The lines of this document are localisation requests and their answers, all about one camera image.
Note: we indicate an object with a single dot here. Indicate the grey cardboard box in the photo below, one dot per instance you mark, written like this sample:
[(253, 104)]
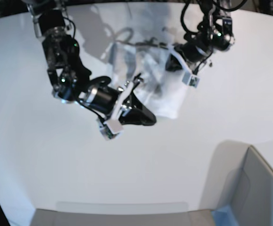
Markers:
[(239, 186)]

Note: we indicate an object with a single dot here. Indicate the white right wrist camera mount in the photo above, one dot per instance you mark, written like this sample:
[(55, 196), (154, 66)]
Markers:
[(110, 128)]

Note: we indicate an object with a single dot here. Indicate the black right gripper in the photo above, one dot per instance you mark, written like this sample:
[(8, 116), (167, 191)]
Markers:
[(98, 97)]

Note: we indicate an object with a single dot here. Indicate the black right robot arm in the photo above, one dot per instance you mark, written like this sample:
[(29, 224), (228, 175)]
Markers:
[(70, 79)]

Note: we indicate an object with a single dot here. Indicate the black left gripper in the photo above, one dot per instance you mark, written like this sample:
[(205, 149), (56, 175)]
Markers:
[(191, 54)]

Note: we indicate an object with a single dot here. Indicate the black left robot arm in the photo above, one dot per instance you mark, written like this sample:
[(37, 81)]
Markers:
[(214, 32)]

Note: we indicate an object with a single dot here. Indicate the white printed t-shirt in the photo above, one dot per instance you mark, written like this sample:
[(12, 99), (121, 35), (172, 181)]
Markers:
[(162, 92)]

